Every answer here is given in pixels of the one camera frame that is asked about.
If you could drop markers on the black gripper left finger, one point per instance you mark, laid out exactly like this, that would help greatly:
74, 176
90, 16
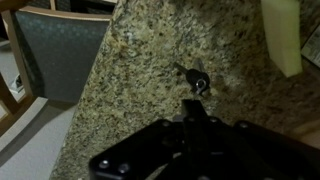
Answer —
188, 113

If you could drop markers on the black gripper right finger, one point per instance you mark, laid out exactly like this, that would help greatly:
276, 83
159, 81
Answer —
200, 113

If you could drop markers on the yellow sponge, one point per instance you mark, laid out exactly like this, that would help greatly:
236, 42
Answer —
281, 33

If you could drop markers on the wooden chair with grey seat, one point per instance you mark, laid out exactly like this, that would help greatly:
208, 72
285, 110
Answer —
60, 56

